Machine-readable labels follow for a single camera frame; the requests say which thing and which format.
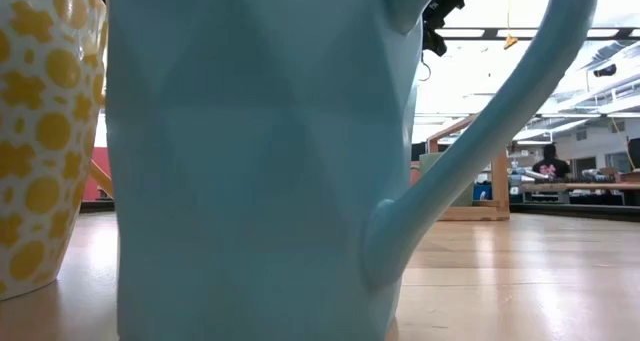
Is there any orange partition panel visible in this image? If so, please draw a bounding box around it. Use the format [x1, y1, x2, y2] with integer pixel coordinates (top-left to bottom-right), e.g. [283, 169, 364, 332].
[82, 147, 114, 202]

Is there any wooden slatted mug rack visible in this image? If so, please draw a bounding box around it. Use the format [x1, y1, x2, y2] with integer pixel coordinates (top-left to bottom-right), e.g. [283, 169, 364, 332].
[425, 113, 511, 222]

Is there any green mug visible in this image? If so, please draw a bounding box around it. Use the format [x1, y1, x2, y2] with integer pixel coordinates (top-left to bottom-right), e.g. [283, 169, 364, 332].
[418, 152, 475, 207]

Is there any wooden workbench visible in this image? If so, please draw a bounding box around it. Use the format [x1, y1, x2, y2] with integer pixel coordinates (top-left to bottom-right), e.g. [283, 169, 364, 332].
[519, 180, 640, 206]

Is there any yellow hanging cord tag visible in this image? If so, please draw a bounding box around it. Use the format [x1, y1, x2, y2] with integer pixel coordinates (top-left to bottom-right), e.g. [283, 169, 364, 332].
[502, 0, 520, 51]

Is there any yellow spotted white mug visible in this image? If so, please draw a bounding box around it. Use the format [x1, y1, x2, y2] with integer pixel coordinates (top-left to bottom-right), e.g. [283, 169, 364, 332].
[0, 0, 115, 302]

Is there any blue faceted mug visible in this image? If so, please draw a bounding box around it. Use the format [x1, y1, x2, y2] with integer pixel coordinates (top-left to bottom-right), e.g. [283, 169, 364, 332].
[104, 0, 600, 341]

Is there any person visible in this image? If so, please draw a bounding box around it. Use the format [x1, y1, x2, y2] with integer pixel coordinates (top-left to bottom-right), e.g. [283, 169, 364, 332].
[531, 143, 572, 180]

